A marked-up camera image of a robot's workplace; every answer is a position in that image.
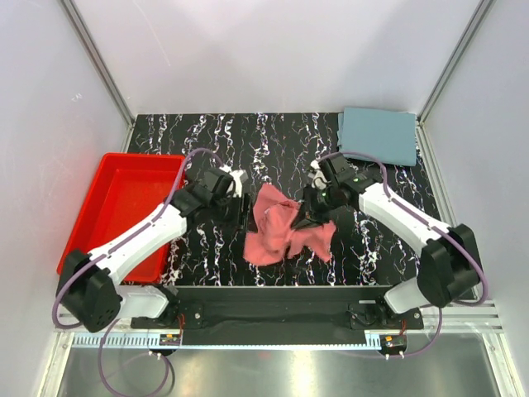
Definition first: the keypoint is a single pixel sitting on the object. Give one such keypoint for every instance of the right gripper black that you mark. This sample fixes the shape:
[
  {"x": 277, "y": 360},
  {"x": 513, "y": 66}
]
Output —
[{"x": 312, "y": 214}]

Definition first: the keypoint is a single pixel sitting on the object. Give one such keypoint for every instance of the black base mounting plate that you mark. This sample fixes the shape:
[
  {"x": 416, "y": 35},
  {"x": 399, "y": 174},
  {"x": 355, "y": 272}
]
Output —
[{"x": 316, "y": 313}]

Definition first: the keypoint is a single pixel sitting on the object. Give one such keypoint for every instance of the aluminium frame post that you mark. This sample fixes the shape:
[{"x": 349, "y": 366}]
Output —
[
  {"x": 476, "y": 20},
  {"x": 85, "y": 37}
]

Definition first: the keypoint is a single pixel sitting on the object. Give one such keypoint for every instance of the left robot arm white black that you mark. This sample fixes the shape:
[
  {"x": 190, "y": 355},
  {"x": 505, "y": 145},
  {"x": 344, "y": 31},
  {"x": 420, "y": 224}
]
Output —
[{"x": 90, "y": 285}]

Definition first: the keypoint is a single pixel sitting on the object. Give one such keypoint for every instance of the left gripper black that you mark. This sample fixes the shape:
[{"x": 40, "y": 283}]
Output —
[{"x": 238, "y": 201}]

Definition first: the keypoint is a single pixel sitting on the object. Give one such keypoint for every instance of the left aluminium frame post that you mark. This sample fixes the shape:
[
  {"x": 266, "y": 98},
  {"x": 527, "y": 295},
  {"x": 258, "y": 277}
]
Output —
[{"x": 85, "y": 37}]

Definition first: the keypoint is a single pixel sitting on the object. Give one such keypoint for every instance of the pink t shirt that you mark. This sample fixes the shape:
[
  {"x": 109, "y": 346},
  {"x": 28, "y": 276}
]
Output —
[{"x": 274, "y": 238}]

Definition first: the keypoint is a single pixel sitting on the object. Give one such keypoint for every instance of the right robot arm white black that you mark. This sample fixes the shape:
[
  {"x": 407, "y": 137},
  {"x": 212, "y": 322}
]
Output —
[{"x": 449, "y": 257}]

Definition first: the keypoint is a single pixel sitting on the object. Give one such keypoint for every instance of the right aluminium frame post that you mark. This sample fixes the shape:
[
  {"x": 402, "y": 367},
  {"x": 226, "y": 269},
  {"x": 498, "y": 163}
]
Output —
[{"x": 476, "y": 20}]

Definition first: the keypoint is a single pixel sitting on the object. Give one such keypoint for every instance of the red plastic bin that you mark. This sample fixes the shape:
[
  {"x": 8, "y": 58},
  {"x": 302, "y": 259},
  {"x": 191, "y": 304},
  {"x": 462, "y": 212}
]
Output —
[{"x": 125, "y": 189}]

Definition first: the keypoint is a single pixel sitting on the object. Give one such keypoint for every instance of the folded blue t shirt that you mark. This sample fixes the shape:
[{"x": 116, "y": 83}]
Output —
[{"x": 388, "y": 136}]

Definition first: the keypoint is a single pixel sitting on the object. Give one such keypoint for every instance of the white slotted cable duct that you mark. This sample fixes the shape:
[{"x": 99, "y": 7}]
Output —
[{"x": 190, "y": 340}]

